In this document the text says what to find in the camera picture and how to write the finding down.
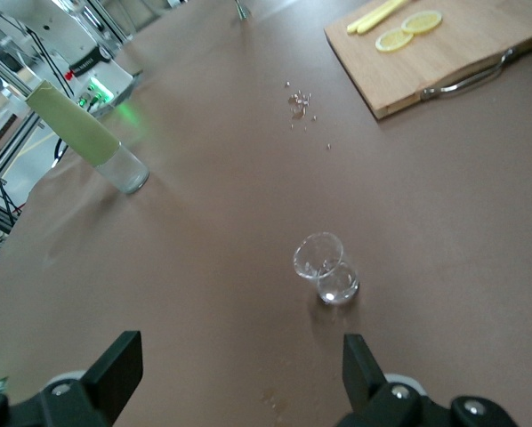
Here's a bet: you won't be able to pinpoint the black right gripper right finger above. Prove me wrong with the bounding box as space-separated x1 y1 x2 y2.
336 334 519 427

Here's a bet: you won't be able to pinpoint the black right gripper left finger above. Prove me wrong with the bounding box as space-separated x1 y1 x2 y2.
10 330 144 427

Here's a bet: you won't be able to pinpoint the green sleeved glass bottle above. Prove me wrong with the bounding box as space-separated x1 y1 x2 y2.
24 79 150 196

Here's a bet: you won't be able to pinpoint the spilled droplets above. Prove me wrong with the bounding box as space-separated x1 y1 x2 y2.
285 80 333 150

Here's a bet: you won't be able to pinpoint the wooden cutting board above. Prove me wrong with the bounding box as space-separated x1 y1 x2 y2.
323 0 532 121

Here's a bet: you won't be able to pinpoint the lemon slice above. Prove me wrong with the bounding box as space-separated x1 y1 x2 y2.
400 9 443 36
375 27 415 54

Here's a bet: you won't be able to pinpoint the yellow plastic knife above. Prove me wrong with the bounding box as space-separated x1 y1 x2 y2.
346 0 403 33

